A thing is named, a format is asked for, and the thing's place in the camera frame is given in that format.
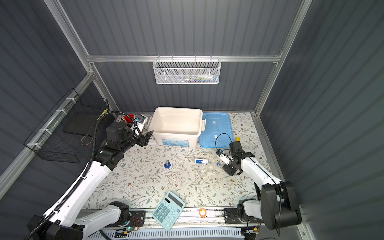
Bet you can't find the beige plastic storage bin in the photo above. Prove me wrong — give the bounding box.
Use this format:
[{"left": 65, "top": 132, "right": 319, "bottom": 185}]
[{"left": 149, "top": 107, "right": 206, "bottom": 149}]

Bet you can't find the small blue-based flask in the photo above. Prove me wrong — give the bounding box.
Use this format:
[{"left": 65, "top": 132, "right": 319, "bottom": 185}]
[{"left": 164, "top": 161, "right": 172, "bottom": 169}]

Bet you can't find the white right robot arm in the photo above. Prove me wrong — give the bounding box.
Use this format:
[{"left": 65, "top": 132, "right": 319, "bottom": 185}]
[{"left": 217, "top": 142, "right": 302, "bottom": 231}]

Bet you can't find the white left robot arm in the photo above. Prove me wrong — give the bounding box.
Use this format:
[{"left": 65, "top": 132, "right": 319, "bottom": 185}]
[{"left": 25, "top": 114, "right": 153, "bottom": 240}]

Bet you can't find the red ribbed plastic cup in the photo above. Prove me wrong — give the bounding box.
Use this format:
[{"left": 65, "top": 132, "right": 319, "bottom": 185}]
[{"left": 122, "top": 115, "right": 135, "bottom": 124}]

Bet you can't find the blue plastic bin lid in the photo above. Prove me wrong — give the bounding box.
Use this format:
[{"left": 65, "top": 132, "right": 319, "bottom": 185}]
[{"left": 199, "top": 113, "right": 235, "bottom": 149}]

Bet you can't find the white blue labelled bottle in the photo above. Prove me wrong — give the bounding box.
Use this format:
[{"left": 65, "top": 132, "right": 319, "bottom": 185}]
[{"left": 195, "top": 158, "right": 209, "bottom": 165}]

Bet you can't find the teal desk calculator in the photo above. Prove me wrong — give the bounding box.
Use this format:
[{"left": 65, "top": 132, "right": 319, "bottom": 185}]
[{"left": 152, "top": 191, "right": 186, "bottom": 231}]

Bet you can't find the black wire wall basket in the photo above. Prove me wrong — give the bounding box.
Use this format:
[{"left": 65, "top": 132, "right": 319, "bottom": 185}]
[{"left": 24, "top": 89, "right": 110, "bottom": 164}]

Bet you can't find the white wire mesh basket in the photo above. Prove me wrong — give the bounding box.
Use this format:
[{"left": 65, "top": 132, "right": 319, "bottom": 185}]
[{"left": 153, "top": 58, "right": 222, "bottom": 85}]

